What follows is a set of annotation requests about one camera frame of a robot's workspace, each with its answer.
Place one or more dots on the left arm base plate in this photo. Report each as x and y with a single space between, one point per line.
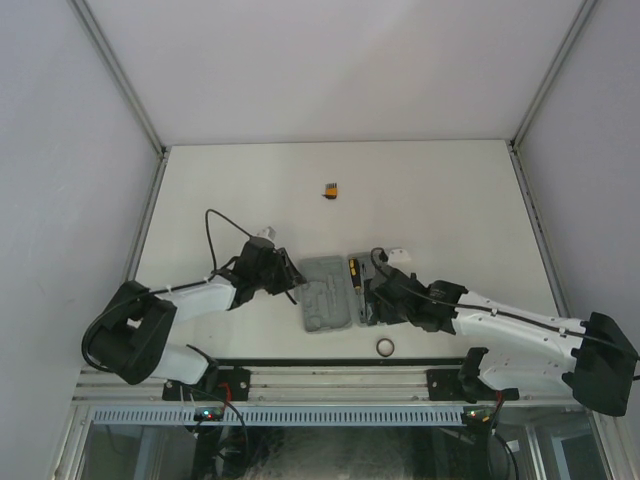
230 384

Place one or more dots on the grey slotted cable duct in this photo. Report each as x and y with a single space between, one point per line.
288 416

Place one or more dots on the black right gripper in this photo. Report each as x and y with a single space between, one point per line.
372 310

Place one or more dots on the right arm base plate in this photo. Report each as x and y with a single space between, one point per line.
454 384

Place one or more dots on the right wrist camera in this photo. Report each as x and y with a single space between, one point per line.
398 256

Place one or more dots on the screwdriver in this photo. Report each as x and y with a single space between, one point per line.
355 273

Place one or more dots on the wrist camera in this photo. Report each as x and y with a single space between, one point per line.
398 256
267 233

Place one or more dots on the orange tape measure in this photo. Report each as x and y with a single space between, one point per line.
291 298

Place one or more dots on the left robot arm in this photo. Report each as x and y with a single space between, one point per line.
130 338

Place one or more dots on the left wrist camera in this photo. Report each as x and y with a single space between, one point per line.
267 233

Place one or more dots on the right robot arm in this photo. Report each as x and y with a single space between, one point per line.
592 360

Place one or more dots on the aluminium front rail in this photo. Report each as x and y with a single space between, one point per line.
270 385

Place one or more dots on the grey plastic tool case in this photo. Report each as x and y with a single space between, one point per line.
328 300

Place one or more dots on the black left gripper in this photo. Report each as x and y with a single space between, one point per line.
289 276

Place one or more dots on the orange hex key set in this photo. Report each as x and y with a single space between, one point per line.
330 191

